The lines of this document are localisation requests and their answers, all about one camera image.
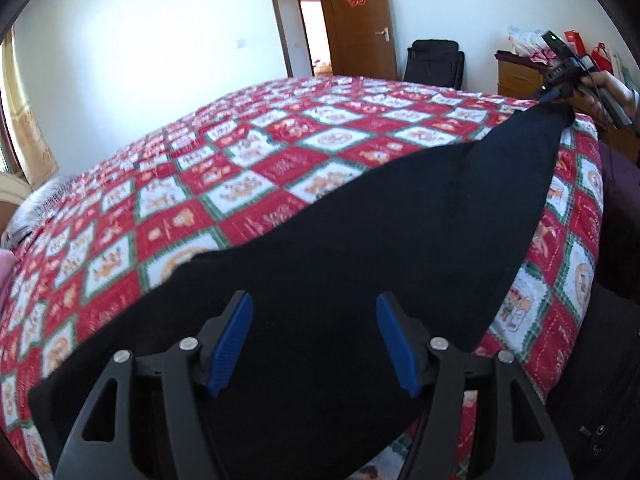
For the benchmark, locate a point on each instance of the yellow patterned curtain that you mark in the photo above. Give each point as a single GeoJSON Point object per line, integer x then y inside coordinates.
{"type": "Point", "coordinates": [30, 125]}

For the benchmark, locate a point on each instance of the person's right hand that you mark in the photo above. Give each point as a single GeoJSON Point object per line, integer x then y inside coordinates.
{"type": "Point", "coordinates": [617, 87]}

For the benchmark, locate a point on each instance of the person's dark purple garment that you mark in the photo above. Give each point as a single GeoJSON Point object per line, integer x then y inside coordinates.
{"type": "Point", "coordinates": [622, 220]}

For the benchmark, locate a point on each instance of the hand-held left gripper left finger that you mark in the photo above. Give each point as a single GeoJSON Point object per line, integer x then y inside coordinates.
{"type": "Point", "coordinates": [232, 345]}

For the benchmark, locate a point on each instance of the brown wooden cabinet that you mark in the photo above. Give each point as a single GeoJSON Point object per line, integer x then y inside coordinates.
{"type": "Point", "coordinates": [520, 77]}

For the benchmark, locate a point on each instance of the black pants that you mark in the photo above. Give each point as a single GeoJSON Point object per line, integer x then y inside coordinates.
{"type": "Point", "coordinates": [350, 220]}

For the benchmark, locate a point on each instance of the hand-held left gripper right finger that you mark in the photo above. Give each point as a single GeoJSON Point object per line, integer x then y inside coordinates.
{"type": "Point", "coordinates": [395, 345]}

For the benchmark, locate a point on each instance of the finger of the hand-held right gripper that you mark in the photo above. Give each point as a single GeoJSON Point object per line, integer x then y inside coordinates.
{"type": "Point", "coordinates": [550, 94]}

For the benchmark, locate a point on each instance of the red gift bag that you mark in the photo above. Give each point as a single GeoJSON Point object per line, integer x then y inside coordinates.
{"type": "Point", "coordinates": [601, 57]}
{"type": "Point", "coordinates": [572, 41]}

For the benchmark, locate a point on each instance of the pink pillow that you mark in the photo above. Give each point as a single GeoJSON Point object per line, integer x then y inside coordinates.
{"type": "Point", "coordinates": [5, 272]}

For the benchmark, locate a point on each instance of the black suitcase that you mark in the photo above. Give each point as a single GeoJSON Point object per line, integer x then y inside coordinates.
{"type": "Point", "coordinates": [432, 65]}

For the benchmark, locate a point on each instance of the red white printed bear blanket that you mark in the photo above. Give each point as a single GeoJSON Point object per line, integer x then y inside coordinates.
{"type": "Point", "coordinates": [175, 185]}

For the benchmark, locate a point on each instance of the black bag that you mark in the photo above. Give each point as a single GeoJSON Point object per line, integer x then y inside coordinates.
{"type": "Point", "coordinates": [600, 385]}

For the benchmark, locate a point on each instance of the brown wooden door frame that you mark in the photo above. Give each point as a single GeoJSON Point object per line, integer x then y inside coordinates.
{"type": "Point", "coordinates": [276, 15]}

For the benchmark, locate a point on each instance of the grey striped pillow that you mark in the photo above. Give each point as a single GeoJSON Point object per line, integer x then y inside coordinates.
{"type": "Point", "coordinates": [42, 205]}

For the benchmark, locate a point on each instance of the window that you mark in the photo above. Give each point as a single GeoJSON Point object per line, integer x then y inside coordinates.
{"type": "Point", "coordinates": [7, 145]}

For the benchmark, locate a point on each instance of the brown wooden door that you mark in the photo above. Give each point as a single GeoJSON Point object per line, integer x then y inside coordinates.
{"type": "Point", "coordinates": [357, 35]}

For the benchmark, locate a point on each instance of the white plastic bag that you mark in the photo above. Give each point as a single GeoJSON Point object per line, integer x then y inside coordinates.
{"type": "Point", "coordinates": [525, 42]}

